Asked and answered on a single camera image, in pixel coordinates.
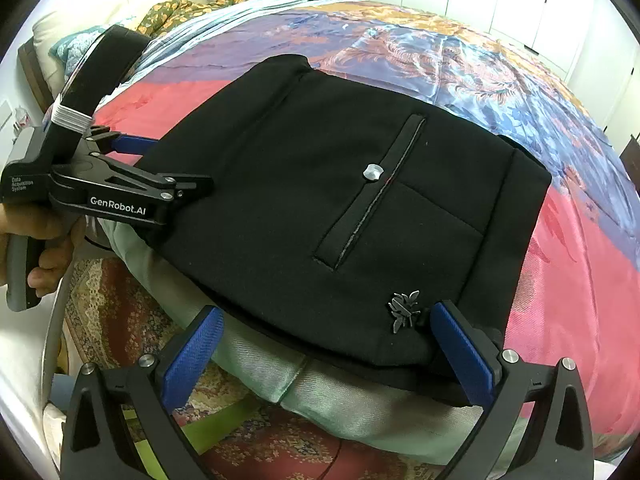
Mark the black pants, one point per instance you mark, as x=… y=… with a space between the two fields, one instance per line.
x=300 y=160

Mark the person's left hand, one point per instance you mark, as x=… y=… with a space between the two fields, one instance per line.
x=50 y=225

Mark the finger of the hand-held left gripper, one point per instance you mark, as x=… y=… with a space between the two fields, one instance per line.
x=140 y=182
x=132 y=145

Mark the brown headboard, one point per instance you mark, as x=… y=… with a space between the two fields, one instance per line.
x=32 y=75

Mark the colourful printed blanket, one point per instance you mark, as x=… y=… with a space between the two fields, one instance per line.
x=575 y=260

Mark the green orange floral cloth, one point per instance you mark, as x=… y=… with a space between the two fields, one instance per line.
x=200 y=7

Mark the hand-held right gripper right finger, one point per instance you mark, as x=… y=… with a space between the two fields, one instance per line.
x=465 y=355

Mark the lime green cloth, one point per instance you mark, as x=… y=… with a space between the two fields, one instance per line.
x=225 y=425

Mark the red patterned rug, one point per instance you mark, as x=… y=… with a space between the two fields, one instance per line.
x=100 y=300

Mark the light blue patterned pillow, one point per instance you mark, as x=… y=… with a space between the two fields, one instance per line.
x=75 y=50

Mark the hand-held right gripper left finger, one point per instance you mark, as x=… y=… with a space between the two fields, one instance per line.
x=195 y=355

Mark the white pillow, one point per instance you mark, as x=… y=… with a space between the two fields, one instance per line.
x=52 y=27

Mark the dark wooden furniture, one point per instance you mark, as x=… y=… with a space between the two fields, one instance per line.
x=631 y=155

